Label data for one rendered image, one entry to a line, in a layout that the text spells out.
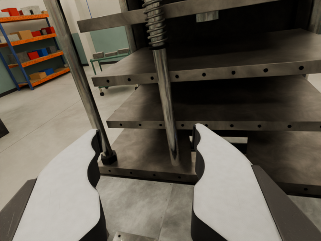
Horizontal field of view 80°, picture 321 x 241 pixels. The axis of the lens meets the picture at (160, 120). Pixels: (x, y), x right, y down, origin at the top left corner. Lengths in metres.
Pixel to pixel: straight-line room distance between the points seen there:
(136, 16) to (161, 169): 0.74
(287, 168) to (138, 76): 0.83
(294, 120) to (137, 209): 0.76
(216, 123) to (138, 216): 0.53
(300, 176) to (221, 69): 0.60
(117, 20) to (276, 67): 0.66
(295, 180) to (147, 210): 0.66
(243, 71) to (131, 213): 0.74
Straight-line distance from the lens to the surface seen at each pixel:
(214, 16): 1.08
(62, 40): 0.98
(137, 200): 0.95
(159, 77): 0.83
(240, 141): 0.99
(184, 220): 0.86
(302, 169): 1.14
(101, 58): 4.66
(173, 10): 0.85
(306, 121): 0.99
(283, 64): 0.86
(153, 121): 1.00
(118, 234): 0.80
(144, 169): 1.10
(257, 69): 0.85
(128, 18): 0.91
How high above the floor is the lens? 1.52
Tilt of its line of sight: 29 degrees down
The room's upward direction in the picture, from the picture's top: 10 degrees counter-clockwise
